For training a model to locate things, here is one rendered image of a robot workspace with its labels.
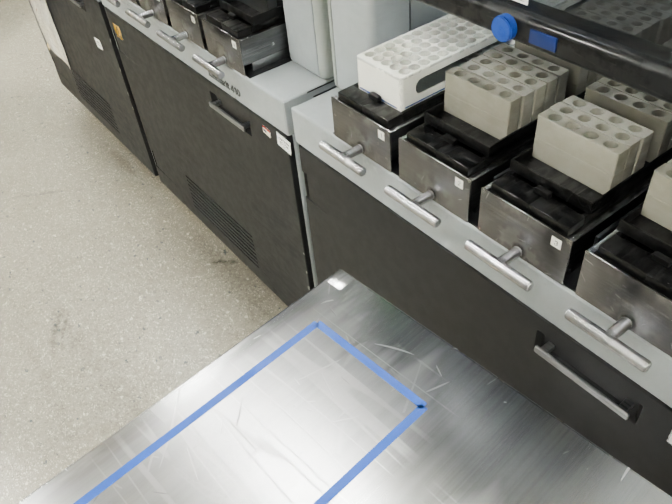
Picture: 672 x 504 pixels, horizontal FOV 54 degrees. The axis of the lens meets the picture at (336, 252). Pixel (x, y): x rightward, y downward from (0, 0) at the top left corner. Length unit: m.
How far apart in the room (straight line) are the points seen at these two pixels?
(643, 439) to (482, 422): 0.35
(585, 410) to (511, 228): 0.27
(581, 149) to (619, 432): 0.36
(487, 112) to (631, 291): 0.29
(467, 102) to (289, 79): 0.43
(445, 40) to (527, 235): 0.35
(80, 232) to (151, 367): 0.64
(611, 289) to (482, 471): 0.29
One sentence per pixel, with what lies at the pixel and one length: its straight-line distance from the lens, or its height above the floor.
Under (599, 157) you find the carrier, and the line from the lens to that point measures 0.81.
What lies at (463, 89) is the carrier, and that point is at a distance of 0.91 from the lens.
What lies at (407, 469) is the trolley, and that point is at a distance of 0.57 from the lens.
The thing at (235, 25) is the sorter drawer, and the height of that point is 0.82.
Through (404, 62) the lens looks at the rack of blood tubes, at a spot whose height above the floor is 0.86.
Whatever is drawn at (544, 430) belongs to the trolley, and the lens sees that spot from 0.60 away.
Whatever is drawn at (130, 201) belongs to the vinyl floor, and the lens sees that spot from 2.29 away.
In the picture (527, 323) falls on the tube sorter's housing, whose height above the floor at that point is 0.64.
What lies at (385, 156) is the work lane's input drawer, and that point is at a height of 0.76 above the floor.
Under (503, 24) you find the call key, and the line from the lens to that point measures 0.80.
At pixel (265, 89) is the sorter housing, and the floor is 0.73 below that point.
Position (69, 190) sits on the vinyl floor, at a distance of 2.44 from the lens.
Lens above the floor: 1.32
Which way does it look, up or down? 43 degrees down
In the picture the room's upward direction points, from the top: 6 degrees counter-clockwise
